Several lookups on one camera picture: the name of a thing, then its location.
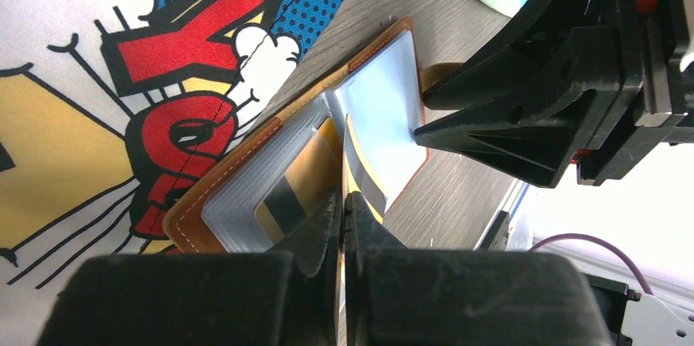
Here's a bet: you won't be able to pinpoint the colourful comic print shorts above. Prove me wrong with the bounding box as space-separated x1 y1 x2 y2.
1 0 343 345

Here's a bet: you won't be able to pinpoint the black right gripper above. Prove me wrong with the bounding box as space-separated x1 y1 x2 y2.
415 0 693 187

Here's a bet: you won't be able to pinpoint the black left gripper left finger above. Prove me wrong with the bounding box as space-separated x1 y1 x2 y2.
38 188 343 345

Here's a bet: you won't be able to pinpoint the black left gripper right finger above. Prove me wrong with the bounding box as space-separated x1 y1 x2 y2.
345 192 611 345

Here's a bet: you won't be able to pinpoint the brown leather card holder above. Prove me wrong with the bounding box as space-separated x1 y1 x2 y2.
164 17 429 254

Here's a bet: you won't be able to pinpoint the gold credit card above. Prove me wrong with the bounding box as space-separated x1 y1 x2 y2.
342 115 387 224

